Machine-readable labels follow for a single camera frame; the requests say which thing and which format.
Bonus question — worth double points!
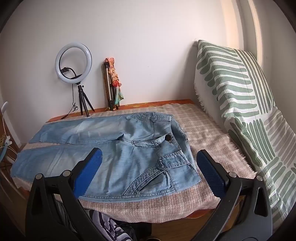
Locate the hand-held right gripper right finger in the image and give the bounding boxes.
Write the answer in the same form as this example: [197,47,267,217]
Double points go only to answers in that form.
[194,149,273,241]

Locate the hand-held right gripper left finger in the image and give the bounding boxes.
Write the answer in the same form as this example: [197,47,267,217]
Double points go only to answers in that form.
[25,148,109,241]

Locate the light blue denim pants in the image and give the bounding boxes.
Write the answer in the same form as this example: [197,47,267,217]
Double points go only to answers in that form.
[10,112,201,203]

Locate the beige checked blanket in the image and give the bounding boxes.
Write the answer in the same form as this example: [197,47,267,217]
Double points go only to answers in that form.
[10,103,257,224]

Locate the zebra striped cloth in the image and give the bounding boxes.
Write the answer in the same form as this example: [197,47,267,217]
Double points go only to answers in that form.
[87,209,132,241]

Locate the black mini tripod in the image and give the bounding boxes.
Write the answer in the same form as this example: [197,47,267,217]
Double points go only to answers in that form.
[77,83,95,117]

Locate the orange bed sheet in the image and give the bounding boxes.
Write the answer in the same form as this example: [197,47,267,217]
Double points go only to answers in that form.
[47,99,193,122]

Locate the folded black tripod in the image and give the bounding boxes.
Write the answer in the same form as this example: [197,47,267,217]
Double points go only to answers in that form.
[102,62,121,111]

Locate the floral scarf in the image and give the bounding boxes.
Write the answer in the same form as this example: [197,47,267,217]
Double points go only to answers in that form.
[104,58,124,107]

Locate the white green striped throw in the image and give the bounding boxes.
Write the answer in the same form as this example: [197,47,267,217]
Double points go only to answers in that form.
[194,40,296,230]

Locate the black ring light cable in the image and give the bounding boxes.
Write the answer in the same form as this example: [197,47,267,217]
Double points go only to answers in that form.
[48,84,78,121]

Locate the white ring light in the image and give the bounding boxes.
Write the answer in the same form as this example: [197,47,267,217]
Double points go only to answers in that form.
[55,42,93,84]

